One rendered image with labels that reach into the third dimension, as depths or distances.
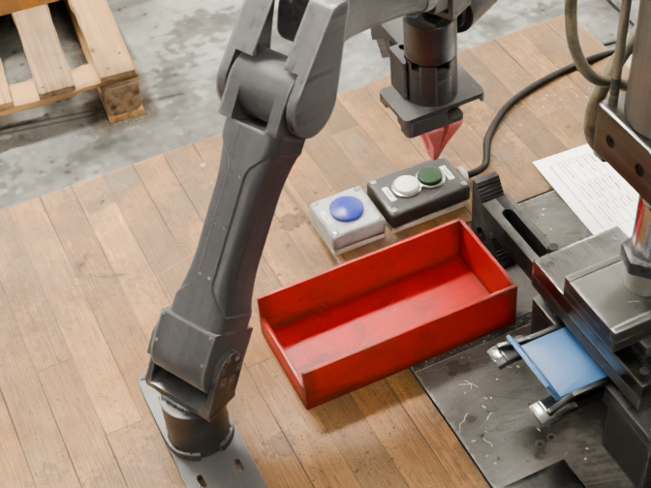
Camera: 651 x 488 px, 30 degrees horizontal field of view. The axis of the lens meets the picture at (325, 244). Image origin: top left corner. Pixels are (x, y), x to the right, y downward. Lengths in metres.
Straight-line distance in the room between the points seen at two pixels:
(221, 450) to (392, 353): 0.20
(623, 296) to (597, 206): 0.35
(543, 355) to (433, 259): 0.24
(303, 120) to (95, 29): 2.14
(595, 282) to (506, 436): 0.20
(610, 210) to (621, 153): 0.46
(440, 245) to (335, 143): 0.25
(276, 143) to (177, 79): 2.13
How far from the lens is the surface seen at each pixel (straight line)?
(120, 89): 3.04
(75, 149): 3.05
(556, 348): 1.20
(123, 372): 1.33
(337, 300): 1.35
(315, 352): 1.31
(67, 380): 1.34
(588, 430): 1.26
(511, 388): 1.28
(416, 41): 1.30
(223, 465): 1.22
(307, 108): 1.07
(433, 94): 1.34
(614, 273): 1.15
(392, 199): 1.43
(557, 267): 1.21
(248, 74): 1.08
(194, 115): 3.07
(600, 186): 1.50
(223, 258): 1.11
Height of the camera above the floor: 1.91
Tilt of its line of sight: 45 degrees down
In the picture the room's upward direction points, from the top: 5 degrees counter-clockwise
